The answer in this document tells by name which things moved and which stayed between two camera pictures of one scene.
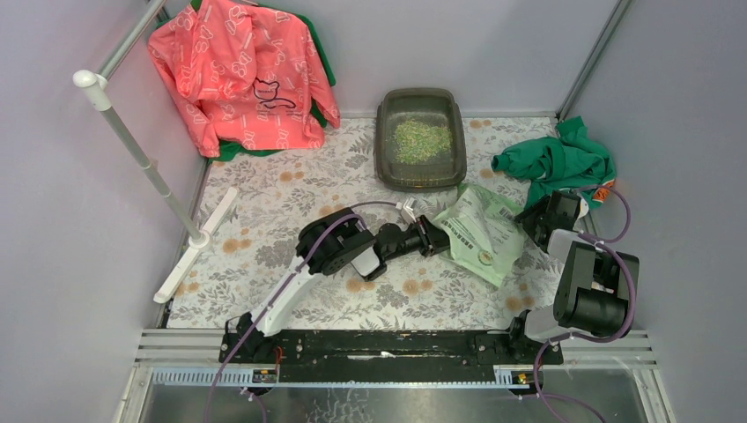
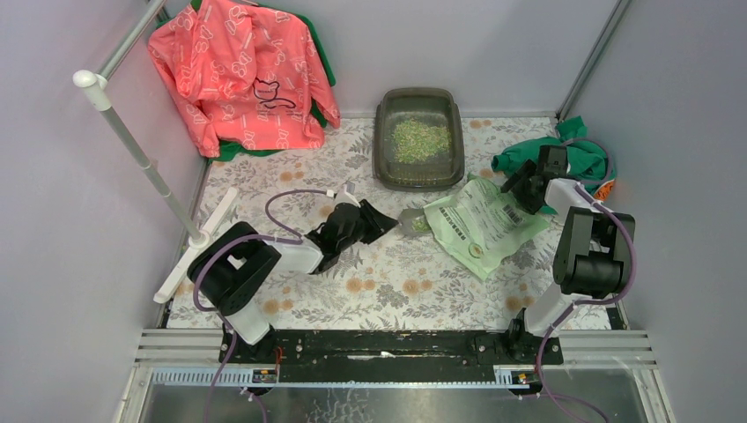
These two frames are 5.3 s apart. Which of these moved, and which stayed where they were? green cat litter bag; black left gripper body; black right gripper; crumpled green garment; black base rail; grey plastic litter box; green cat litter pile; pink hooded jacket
Moved: black right gripper; green cat litter bag; black left gripper body
Stayed: green cat litter pile; grey plastic litter box; crumpled green garment; black base rail; pink hooded jacket
